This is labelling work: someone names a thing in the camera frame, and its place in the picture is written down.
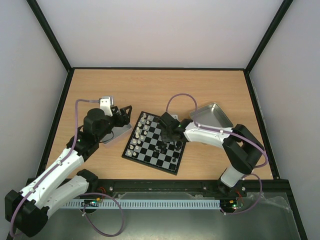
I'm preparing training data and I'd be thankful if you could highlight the black chess pieces pile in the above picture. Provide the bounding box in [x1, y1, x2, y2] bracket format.
[152, 141, 170, 158]

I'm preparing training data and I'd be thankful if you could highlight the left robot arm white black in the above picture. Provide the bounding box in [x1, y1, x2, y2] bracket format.
[4, 105, 132, 238]

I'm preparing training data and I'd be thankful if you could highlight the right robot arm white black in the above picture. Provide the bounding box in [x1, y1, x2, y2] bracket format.
[158, 112, 269, 196]

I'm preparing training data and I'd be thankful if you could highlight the white chess piece row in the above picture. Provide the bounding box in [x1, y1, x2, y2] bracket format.
[125, 112, 151, 158]

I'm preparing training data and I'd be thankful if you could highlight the black silver chess board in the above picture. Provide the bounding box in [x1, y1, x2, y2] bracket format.
[122, 111, 186, 175]

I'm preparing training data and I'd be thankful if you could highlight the silver tin lid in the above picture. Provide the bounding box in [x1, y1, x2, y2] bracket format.
[100, 123, 132, 147]

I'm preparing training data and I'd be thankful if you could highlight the gold tin box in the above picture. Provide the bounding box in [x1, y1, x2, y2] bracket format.
[188, 101, 234, 146]

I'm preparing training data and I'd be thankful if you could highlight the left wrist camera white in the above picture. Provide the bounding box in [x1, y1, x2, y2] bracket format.
[99, 95, 114, 117]

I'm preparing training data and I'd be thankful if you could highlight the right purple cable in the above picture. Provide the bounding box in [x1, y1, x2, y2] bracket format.
[165, 93, 269, 171]

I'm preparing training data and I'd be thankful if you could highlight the purple cable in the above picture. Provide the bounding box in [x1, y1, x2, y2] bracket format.
[9, 98, 103, 237]
[165, 93, 269, 171]

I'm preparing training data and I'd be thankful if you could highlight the black aluminium frame rail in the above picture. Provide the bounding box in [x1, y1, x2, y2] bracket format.
[96, 179, 293, 200]

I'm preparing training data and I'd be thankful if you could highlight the light blue cable duct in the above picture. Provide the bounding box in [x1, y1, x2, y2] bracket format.
[61, 199, 221, 210]

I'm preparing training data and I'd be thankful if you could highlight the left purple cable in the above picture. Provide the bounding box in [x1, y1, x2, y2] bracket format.
[9, 98, 103, 237]

